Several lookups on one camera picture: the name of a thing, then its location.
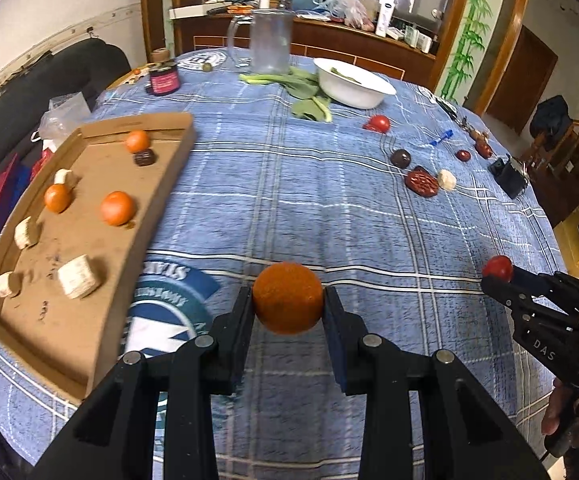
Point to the wrinkled red date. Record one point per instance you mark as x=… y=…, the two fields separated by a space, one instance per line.
x=421 y=182

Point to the clear plastic bag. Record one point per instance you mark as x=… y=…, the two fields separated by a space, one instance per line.
x=64 y=115

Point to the blue plaid tablecloth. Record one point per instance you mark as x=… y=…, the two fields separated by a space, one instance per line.
x=263 y=186

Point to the beige cork piece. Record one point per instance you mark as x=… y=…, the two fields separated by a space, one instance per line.
x=65 y=177
x=10 y=284

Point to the black device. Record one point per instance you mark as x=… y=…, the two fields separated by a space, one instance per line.
x=511 y=175

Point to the yellow snack box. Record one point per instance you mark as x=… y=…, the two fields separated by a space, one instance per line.
x=132 y=77

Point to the beige cork cylinder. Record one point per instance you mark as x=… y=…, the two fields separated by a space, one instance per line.
x=27 y=233

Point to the orange tangerine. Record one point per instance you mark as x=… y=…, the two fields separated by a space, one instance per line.
x=137 y=141
x=58 y=197
x=117 y=208
x=288 y=298

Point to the dark purple plum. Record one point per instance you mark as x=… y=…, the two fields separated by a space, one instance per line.
x=400 y=158

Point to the pale cork chunk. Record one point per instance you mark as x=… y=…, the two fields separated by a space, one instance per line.
x=446 y=180

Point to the blue pen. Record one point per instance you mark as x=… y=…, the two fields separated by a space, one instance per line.
x=445 y=136

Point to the wooden counter cabinet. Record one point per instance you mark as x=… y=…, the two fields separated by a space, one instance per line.
x=313 y=39

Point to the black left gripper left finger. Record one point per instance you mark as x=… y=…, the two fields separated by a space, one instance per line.
x=231 y=333

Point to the beige cork block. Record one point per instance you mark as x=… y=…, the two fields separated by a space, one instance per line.
x=78 y=278

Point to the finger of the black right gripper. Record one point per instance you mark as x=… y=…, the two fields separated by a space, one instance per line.
x=541 y=282
x=518 y=300

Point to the white bowl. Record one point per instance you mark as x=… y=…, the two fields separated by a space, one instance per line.
x=351 y=85

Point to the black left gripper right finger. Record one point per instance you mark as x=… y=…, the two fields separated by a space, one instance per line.
x=344 y=332

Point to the dark jar with pink label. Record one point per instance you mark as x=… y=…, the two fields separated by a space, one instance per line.
x=164 y=78

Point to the clear glass pitcher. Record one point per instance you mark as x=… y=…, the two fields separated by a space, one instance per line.
x=269 y=41

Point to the black leather sofa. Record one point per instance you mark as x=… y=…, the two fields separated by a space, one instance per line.
x=87 y=67

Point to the small red tomato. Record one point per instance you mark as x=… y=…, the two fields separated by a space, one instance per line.
x=378 y=123

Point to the brown cardboard tray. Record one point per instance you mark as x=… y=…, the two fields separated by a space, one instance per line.
x=71 y=344

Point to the small red date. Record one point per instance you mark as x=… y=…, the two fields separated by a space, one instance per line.
x=463 y=155

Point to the green leafy vegetable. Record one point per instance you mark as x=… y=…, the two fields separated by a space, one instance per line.
x=311 y=101

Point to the brown wooden door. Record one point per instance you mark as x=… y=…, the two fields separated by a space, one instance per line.
x=523 y=82

